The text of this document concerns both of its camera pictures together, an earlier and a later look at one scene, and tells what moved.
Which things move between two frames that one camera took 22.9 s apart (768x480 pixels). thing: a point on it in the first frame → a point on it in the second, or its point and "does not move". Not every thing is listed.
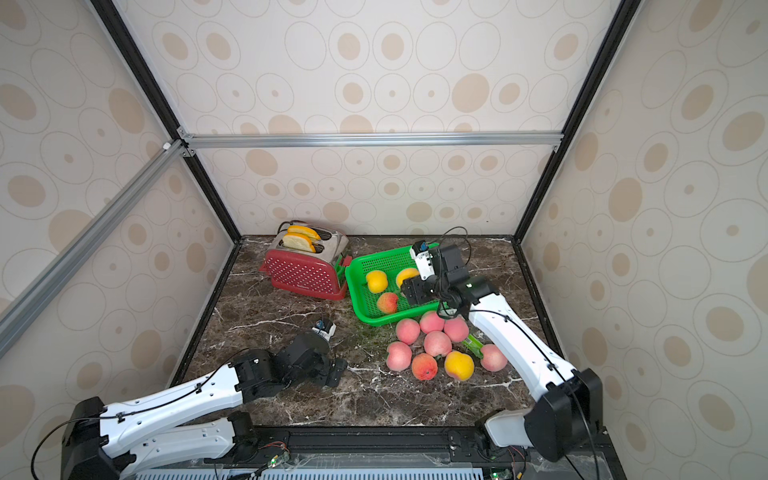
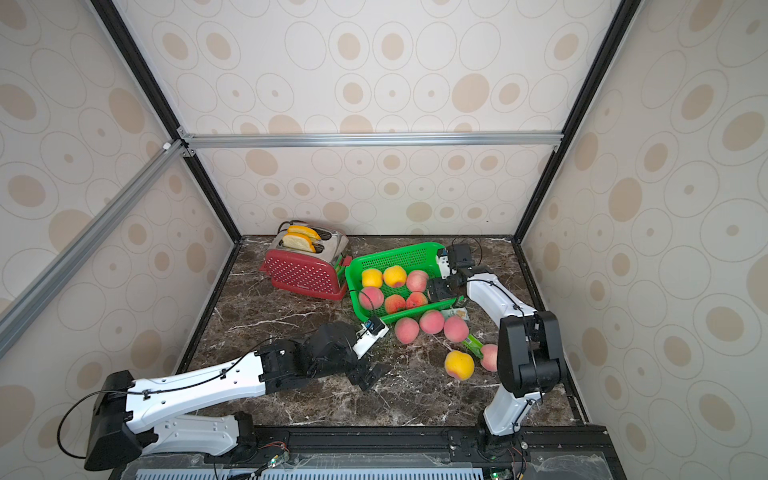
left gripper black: (332, 378) → (377, 372)
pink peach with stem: (399, 356) → (371, 298)
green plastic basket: (364, 303) does not move
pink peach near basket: (408, 330) does not move
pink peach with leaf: (493, 358) does not move
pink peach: (456, 328) does not move
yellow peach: (377, 281) does not move
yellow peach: (405, 274) → (394, 276)
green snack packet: (474, 345) does not move
